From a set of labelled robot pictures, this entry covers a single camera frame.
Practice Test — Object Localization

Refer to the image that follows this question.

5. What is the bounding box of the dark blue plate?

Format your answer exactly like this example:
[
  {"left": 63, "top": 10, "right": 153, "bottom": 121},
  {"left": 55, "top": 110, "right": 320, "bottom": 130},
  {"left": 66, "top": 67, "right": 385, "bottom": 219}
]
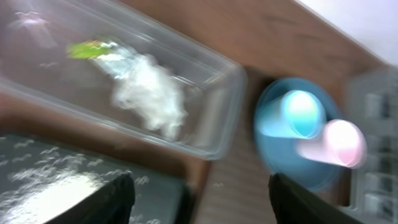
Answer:
[{"left": 253, "top": 78, "right": 343, "bottom": 191}]

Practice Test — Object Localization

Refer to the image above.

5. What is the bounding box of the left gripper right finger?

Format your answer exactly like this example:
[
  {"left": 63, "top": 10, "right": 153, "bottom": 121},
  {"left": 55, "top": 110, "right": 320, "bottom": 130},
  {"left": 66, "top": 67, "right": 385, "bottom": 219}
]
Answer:
[{"left": 268, "top": 173, "right": 361, "bottom": 224}]

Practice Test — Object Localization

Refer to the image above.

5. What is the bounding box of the grey dishwasher rack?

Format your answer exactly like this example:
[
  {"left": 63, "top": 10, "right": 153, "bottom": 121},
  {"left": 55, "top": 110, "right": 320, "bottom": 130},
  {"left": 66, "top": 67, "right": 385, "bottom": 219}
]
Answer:
[{"left": 344, "top": 67, "right": 397, "bottom": 223}]

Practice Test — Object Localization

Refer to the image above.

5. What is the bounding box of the pink cup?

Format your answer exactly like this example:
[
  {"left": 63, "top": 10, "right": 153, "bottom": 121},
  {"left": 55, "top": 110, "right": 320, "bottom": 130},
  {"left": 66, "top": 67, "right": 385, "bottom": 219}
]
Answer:
[{"left": 296, "top": 119, "right": 367, "bottom": 169}]

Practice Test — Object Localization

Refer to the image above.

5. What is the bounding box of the clear plastic bin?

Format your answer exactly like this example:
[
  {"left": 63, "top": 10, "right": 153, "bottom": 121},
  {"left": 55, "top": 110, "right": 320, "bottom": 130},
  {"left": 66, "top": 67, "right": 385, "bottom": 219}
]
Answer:
[{"left": 1, "top": 0, "right": 246, "bottom": 160}]

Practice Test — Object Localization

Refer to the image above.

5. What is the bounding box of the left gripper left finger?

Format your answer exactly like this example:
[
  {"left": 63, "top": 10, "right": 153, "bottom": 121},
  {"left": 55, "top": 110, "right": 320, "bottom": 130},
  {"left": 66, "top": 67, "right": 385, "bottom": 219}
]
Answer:
[{"left": 46, "top": 174, "right": 136, "bottom": 224}]

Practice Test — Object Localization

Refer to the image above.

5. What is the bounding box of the green orange snack wrapper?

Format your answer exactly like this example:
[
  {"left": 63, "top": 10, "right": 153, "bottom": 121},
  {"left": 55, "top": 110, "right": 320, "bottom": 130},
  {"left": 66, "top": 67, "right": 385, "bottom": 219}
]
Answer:
[{"left": 66, "top": 40, "right": 111, "bottom": 59}]

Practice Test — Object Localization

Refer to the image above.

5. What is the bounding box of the black plastic tray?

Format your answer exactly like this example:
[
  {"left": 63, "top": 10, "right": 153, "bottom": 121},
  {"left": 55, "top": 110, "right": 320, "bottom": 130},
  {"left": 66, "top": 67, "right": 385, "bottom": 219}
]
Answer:
[{"left": 1, "top": 134, "right": 192, "bottom": 224}]

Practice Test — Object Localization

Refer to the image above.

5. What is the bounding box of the large white tissue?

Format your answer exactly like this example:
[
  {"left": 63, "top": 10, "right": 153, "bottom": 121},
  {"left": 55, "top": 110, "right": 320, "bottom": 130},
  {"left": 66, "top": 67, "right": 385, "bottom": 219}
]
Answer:
[{"left": 113, "top": 54, "right": 187, "bottom": 141}]

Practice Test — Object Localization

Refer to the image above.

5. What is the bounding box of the light blue cup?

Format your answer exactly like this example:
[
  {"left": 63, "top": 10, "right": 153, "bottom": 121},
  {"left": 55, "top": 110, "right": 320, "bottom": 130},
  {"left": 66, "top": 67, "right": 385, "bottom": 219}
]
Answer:
[{"left": 256, "top": 90, "right": 326, "bottom": 139}]

